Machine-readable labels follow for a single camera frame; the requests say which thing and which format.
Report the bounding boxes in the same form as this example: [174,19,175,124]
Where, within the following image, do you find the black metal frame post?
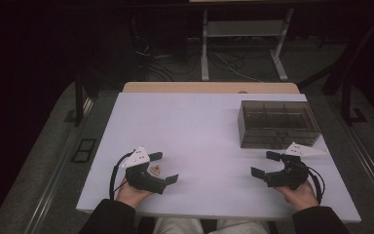
[73,76,94,128]

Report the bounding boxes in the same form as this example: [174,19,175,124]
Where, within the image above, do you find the white metal stand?
[201,8,295,82]

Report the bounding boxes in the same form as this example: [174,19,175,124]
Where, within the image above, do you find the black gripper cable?
[306,166,326,205]
[108,151,134,201]

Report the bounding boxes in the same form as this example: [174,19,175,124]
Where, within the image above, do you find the person's light grey trousers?
[152,217,271,234]

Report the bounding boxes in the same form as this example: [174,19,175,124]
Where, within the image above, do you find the wooden table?
[122,81,301,96]

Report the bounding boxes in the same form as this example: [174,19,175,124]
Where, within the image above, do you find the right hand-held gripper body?
[264,141,328,191]

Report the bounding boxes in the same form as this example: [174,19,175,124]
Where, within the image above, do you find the tangle of floor cables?
[132,38,264,83]

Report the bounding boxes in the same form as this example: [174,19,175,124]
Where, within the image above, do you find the smoky clear drawer cabinet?
[238,99,321,150]

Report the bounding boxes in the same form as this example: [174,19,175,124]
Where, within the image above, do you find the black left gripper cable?
[108,151,134,201]

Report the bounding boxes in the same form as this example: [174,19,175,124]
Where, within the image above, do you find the person's left hand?
[116,176,154,209]

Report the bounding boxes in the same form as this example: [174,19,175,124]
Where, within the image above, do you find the person's right hand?
[275,179,320,213]

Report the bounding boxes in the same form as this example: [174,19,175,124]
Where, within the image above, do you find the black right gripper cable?
[306,166,326,205]

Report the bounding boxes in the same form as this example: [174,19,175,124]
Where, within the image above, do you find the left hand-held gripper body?
[120,145,168,195]

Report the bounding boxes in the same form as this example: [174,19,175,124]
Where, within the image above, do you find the black floor socket plate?
[71,138,97,164]

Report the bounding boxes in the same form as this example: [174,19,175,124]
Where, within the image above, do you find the smoky clear plastic drawer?
[240,137,321,150]

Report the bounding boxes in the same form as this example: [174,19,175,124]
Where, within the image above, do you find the black angled metal stand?
[296,9,374,126]

